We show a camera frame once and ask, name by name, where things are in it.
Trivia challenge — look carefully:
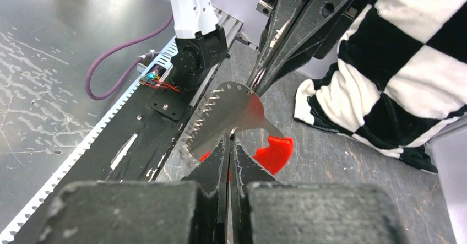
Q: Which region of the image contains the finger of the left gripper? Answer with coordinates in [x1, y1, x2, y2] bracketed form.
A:
[246, 0, 325, 90]
[253, 0, 353, 96]

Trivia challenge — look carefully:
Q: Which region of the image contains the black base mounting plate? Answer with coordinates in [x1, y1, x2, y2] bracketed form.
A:
[10, 68, 216, 243]

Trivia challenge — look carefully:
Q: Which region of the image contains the black white checkered cloth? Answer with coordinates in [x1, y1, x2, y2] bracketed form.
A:
[294, 0, 466, 173]

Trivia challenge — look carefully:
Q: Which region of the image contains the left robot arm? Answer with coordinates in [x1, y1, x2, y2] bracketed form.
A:
[169, 0, 353, 95]

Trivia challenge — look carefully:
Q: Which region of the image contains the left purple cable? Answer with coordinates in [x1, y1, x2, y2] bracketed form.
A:
[85, 14, 175, 101]

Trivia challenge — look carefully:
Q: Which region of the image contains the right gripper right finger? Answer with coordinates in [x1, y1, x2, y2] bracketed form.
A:
[229, 134, 276, 243]

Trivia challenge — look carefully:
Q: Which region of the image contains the metal key organizer red handle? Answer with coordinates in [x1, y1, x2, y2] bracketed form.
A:
[186, 81, 294, 175]

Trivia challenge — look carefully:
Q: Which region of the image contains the white toothed cable duct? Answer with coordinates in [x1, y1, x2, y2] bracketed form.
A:
[0, 36, 180, 243]

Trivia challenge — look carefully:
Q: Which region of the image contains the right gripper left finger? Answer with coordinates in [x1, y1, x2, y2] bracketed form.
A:
[182, 135, 230, 243]

